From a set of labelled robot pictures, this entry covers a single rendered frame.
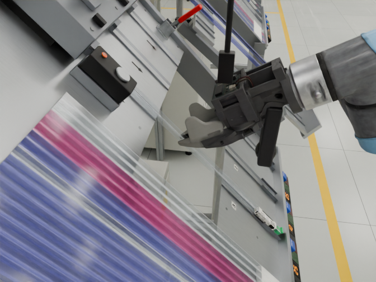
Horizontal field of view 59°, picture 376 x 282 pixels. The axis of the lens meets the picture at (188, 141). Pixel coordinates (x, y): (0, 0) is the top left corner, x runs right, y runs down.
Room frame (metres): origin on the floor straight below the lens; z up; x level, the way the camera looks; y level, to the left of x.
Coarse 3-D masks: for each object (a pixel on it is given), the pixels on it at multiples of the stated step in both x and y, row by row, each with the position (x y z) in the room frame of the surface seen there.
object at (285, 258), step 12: (276, 156) 0.70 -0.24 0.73; (276, 168) 0.65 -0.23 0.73; (276, 180) 0.61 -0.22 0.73; (276, 204) 0.54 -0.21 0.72; (276, 216) 0.50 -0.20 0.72; (288, 228) 0.46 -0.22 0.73; (288, 240) 0.43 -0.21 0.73; (288, 252) 0.40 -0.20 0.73; (288, 264) 0.37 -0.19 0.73; (288, 276) 0.35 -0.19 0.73
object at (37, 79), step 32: (0, 32) 0.40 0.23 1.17; (32, 32) 0.45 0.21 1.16; (128, 32) 0.64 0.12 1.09; (0, 64) 0.36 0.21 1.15; (32, 64) 0.39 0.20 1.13; (64, 64) 0.44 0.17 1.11; (128, 64) 0.55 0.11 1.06; (160, 64) 0.64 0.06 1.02; (0, 96) 0.32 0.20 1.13; (32, 96) 0.35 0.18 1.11; (128, 96) 0.48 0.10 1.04; (160, 96) 0.55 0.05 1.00; (0, 128) 0.28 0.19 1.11; (128, 128) 0.41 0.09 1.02; (0, 160) 0.25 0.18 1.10
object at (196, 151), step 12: (144, 96) 0.49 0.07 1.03; (156, 108) 0.49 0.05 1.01; (168, 120) 0.48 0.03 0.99; (180, 132) 0.48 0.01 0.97; (204, 156) 0.47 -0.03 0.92; (216, 168) 0.47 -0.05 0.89; (228, 180) 0.46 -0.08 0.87; (240, 192) 0.46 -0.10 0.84; (252, 204) 0.45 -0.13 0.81; (276, 228) 0.44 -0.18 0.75
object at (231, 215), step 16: (224, 128) 0.65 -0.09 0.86; (240, 144) 0.63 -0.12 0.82; (256, 144) 0.70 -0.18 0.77; (224, 160) 0.53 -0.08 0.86; (240, 160) 0.58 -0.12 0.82; (256, 160) 0.63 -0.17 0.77; (240, 176) 0.53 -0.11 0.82; (256, 176) 0.57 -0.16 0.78; (272, 176) 0.63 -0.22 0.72; (224, 192) 0.45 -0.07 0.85; (256, 192) 0.52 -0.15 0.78; (272, 192) 0.57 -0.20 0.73; (224, 208) 0.41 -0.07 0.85; (240, 208) 0.44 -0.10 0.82; (272, 208) 0.52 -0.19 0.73; (224, 224) 0.38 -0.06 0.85; (240, 224) 0.40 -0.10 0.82; (256, 224) 0.43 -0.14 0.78; (240, 240) 0.37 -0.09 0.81; (256, 240) 0.39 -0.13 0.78; (272, 240) 0.43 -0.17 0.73; (256, 256) 0.36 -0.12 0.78; (272, 256) 0.39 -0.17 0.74; (272, 272) 0.35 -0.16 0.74
